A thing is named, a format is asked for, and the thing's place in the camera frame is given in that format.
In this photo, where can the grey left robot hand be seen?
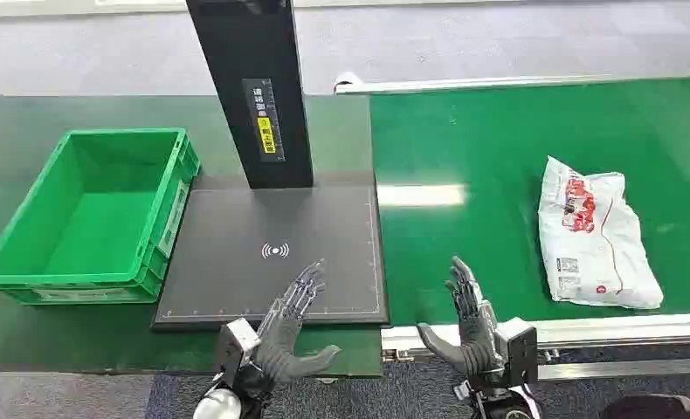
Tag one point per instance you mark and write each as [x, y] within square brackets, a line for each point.
[284, 347]

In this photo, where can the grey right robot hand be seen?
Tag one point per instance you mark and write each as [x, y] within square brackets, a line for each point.
[472, 335]

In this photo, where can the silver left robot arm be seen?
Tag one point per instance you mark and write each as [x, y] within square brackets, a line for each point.
[229, 393]

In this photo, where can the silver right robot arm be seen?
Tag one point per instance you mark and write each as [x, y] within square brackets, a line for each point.
[498, 402]

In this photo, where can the green conveyor belt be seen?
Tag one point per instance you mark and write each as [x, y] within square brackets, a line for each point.
[524, 191]

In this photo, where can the white parcel bag red print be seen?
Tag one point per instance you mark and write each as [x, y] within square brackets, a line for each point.
[594, 237]

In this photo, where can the green plastic crate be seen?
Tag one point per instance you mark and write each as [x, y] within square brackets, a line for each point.
[99, 220]

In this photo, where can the black scanner column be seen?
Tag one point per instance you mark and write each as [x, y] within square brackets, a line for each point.
[252, 87]

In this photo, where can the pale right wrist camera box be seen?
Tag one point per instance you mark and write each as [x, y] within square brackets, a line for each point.
[518, 350]

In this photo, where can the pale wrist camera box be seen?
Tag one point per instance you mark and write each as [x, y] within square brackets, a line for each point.
[235, 344]
[518, 350]

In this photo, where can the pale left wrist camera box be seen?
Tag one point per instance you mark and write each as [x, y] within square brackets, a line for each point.
[235, 344]

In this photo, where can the black scanner base plate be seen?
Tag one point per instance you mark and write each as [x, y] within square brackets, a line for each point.
[275, 254]

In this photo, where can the silver conveyor frame rail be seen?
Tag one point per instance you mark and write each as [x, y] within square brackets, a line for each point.
[611, 332]

